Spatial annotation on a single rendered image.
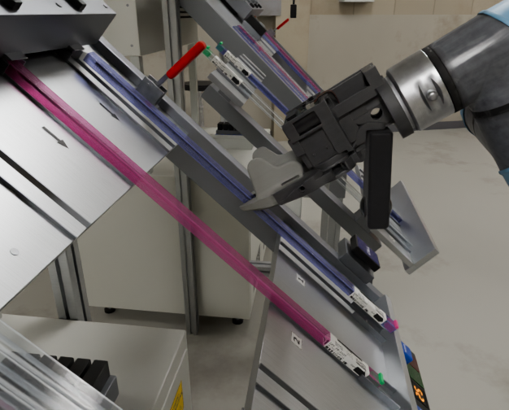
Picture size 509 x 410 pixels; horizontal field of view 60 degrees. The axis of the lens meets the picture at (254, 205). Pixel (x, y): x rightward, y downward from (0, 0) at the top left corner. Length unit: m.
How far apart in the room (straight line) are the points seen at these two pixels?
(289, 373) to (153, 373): 0.35
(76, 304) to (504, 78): 0.72
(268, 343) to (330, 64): 4.05
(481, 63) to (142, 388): 0.59
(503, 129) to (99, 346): 0.65
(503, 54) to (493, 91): 0.03
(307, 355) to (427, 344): 1.38
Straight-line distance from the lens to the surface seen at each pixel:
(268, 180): 0.51
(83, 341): 0.82
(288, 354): 0.44
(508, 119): 0.51
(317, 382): 0.46
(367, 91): 0.49
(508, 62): 0.49
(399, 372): 0.59
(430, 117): 0.49
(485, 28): 0.50
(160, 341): 0.79
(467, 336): 1.93
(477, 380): 1.75
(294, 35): 4.15
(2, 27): 0.43
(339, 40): 4.40
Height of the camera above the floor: 1.12
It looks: 23 degrees down
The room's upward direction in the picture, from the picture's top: straight up
